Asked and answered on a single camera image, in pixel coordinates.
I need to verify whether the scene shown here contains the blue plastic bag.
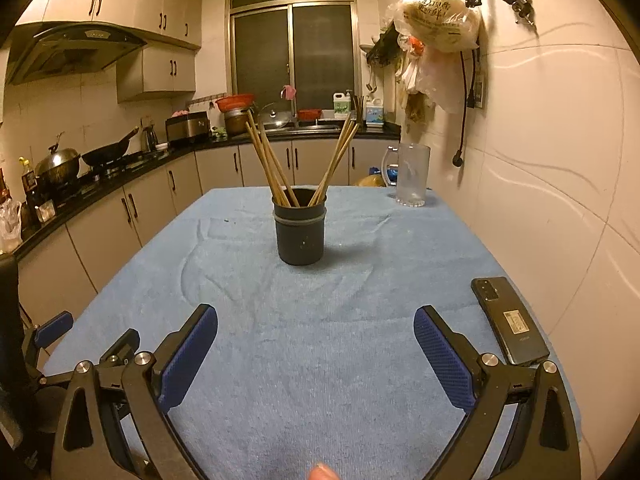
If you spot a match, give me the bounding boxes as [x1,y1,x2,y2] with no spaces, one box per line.
[370,165,401,188]

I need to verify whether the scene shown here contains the black smartphone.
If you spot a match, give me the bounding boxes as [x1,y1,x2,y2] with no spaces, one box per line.
[471,276,551,367]

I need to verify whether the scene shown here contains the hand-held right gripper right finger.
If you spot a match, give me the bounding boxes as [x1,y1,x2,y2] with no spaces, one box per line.
[413,305,582,480]

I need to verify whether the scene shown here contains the person's right hand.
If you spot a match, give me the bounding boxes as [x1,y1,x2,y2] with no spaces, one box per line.
[307,462,342,480]

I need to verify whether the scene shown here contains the dark grey utensil holder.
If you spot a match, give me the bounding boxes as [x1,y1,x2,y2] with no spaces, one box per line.
[272,186,328,267]

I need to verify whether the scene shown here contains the lidded metal pot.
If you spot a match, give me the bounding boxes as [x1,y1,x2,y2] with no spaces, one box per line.
[34,132,82,186]

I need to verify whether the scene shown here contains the black wok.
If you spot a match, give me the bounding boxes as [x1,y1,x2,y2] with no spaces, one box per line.
[81,126,140,167]

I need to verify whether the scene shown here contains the black kitchen countertop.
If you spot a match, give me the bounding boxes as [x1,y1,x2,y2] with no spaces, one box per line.
[0,122,402,261]

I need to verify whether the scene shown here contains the gas stove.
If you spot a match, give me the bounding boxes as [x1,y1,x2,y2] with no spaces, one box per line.
[80,152,151,181]

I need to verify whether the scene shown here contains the white lower kitchen cabinets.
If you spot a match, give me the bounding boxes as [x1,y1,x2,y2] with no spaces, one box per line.
[15,137,401,311]

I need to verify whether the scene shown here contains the kitchen window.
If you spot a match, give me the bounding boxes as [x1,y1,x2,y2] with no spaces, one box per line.
[227,0,361,111]

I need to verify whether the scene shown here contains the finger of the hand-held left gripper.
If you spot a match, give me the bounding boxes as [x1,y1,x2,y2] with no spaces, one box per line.
[97,328,141,372]
[22,310,75,367]

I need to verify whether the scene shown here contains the metal stock pot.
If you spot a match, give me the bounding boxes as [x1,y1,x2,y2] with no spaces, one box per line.
[223,109,251,136]

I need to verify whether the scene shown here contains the clear glass mug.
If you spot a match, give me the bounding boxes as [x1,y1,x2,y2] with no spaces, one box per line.
[381,142,432,208]

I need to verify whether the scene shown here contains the plastic bag of flatbread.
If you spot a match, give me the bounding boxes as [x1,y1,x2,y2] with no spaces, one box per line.
[392,0,483,53]

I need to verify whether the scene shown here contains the glass pot lid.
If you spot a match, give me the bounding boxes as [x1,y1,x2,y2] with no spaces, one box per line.
[257,102,292,130]

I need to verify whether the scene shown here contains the blue table cloth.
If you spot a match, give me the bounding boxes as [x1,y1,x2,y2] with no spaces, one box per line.
[42,185,583,480]

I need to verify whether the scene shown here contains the bunch of wooden chopsticks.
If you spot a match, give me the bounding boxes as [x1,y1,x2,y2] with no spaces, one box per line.
[245,107,361,208]

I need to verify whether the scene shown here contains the steel kitchen appliance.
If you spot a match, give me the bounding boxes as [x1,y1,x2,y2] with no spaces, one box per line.
[165,111,211,143]

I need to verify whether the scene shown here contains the white jug blue label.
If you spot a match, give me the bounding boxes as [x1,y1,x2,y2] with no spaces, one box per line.
[365,95,386,126]

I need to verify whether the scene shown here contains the clear plastic bag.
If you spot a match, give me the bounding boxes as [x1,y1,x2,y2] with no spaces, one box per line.
[0,200,23,253]

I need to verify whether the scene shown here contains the black power plug cable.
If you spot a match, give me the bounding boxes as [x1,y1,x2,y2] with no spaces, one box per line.
[452,47,481,168]

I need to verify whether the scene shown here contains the red plastic basin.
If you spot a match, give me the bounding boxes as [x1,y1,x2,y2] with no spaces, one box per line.
[215,93,256,113]

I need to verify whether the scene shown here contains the range hood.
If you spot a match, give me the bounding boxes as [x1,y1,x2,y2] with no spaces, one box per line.
[5,22,148,86]

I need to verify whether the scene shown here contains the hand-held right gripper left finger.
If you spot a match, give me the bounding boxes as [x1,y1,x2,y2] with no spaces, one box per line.
[50,304,219,480]

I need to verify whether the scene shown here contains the bunch of hanging plastic bags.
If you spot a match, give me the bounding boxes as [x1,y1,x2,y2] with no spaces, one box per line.
[395,30,466,116]

